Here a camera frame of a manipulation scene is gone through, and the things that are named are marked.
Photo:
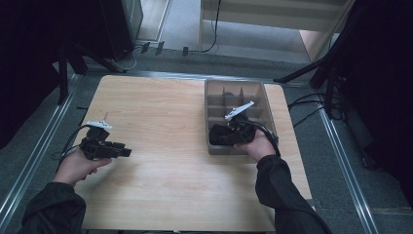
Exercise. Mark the person's right hand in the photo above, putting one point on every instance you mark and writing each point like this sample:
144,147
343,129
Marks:
259,146

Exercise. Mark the black tripod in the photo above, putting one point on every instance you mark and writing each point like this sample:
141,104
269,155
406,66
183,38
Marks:
329,71

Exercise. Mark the metal floor rail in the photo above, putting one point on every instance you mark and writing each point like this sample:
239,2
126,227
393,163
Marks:
344,162
42,136

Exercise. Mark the light wooden shelf frame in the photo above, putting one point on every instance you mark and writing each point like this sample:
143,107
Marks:
259,19

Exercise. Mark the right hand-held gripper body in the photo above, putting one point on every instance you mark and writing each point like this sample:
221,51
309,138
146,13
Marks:
245,130

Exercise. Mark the person's left hand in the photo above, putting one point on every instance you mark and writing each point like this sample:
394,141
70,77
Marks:
76,167

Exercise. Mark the grey tape piece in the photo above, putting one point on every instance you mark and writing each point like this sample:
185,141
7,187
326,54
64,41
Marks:
316,203

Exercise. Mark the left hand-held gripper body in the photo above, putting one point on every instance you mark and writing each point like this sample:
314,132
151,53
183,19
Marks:
95,146

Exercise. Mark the black metal stand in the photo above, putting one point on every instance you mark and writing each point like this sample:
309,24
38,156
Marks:
62,74

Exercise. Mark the black curtain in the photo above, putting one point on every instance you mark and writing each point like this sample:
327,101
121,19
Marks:
29,48
383,81

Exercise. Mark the grey divided organizer box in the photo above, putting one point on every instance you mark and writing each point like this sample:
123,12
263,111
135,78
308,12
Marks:
217,94

